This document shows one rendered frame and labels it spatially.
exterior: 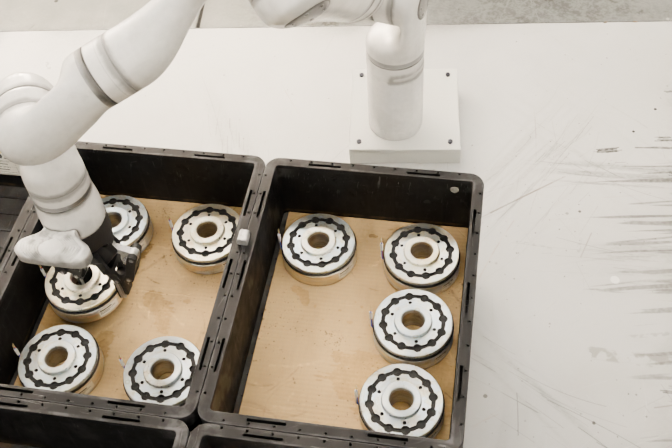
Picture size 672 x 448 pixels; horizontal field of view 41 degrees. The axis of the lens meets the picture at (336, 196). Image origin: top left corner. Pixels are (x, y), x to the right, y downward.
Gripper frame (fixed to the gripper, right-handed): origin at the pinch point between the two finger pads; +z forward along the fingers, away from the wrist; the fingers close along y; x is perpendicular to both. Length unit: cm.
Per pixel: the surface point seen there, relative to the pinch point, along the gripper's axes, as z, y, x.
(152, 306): 4.5, -5.5, -0.1
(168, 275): 4.5, -6.2, -5.3
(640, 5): 88, -89, -178
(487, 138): 18, -48, -49
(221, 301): -5.3, -18.1, 3.9
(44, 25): 86, 100, -148
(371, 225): 4.7, -32.8, -17.9
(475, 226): -5.1, -47.7, -12.0
